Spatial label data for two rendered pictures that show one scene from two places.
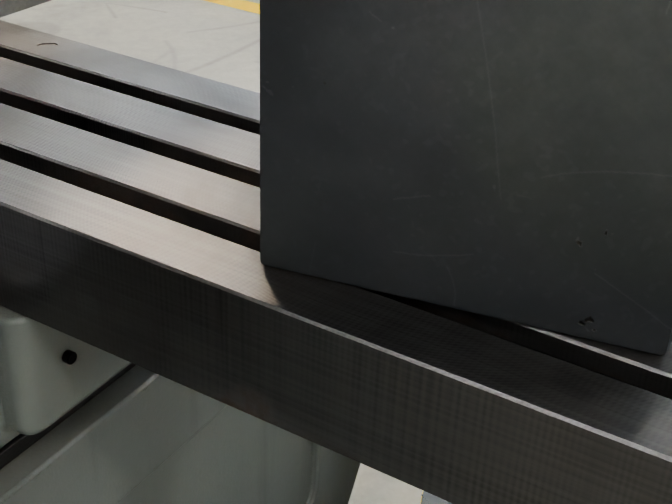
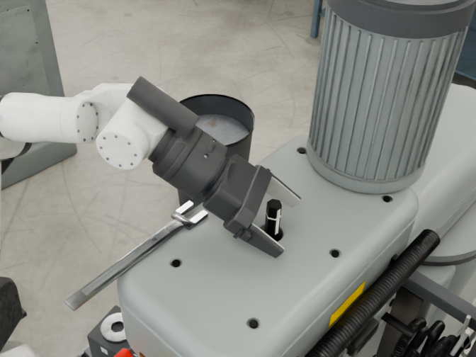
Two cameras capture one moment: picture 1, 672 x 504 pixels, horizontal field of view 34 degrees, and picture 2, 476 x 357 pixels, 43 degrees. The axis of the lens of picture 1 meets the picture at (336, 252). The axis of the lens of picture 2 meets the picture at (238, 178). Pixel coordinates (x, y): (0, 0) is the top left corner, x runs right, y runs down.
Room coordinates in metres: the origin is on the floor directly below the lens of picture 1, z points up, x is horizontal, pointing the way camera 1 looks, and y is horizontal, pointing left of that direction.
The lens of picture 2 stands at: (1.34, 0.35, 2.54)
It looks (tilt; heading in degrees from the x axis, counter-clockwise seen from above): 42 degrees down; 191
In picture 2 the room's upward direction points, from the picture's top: 2 degrees clockwise
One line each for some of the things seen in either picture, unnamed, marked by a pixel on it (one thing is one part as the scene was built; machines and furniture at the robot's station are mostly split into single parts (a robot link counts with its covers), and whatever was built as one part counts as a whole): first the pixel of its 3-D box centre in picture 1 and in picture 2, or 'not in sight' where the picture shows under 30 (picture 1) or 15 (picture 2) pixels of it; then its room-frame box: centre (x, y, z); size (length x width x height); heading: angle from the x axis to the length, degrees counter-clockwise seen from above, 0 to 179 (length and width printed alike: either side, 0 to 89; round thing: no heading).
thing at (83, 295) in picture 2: not in sight; (139, 253); (0.83, 0.11, 1.89); 0.24 x 0.04 x 0.01; 151
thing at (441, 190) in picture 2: not in sight; (409, 183); (0.31, 0.53, 1.66); 0.80 x 0.23 x 0.20; 150
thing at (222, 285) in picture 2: not in sight; (273, 262); (0.73, 0.29, 1.81); 0.47 x 0.26 x 0.16; 150
